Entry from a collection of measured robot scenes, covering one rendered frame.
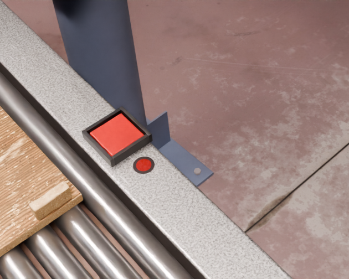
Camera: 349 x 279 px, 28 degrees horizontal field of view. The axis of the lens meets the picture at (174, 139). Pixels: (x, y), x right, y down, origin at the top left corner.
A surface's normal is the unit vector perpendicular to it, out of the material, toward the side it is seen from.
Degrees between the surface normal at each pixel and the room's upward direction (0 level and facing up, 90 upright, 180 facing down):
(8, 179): 0
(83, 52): 90
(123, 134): 0
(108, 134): 0
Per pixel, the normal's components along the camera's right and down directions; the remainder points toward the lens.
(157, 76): -0.07, -0.63
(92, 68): -0.13, 0.77
